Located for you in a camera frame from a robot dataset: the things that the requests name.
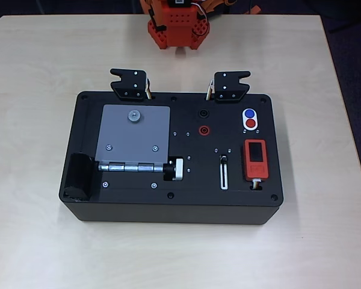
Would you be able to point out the red round button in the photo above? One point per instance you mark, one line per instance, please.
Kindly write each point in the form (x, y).
(251, 123)

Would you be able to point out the grey hinged door plate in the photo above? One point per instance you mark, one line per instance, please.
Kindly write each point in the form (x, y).
(132, 138)

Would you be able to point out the white slider track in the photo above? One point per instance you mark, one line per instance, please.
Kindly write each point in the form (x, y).
(224, 187)

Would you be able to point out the blue and red buttons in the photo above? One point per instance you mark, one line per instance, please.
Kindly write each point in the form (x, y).
(243, 125)

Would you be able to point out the black banana socket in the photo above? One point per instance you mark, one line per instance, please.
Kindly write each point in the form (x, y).
(203, 113)

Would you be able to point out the black task board box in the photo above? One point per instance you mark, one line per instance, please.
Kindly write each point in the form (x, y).
(198, 180)

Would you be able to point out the round grey door knob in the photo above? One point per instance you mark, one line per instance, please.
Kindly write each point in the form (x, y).
(134, 116)

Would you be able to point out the red banana socket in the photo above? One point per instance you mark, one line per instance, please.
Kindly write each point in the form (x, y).
(204, 130)

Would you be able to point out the silver metal hinge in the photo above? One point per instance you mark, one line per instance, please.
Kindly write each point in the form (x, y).
(129, 167)

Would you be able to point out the red display module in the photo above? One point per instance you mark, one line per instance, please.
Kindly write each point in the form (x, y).
(257, 170)

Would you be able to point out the blue round button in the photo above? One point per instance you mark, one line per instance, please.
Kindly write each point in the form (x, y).
(249, 113)

